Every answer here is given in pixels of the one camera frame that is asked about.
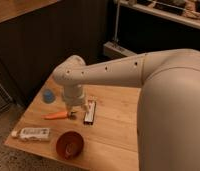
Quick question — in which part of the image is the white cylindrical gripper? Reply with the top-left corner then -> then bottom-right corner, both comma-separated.
63,85 -> 85,110

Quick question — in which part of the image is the black whiteboard eraser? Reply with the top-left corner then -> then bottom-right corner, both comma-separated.
83,100 -> 96,125

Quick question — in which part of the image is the red plastic bowl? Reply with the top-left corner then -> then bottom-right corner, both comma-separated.
56,131 -> 84,160

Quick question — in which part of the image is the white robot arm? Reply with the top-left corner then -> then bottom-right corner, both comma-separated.
53,49 -> 200,171

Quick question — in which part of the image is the blue plastic cup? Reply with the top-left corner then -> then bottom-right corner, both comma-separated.
42,89 -> 55,103

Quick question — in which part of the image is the orange toy carrot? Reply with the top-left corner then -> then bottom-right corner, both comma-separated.
43,111 -> 76,120

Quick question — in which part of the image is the white tube with label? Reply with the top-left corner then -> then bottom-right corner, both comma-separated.
11,127 -> 50,141

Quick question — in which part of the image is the grey metal shelf rack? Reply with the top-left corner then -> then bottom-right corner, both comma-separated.
103,0 -> 200,59

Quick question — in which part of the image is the wooden countertop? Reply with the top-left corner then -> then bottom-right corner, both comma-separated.
0,0 -> 59,23

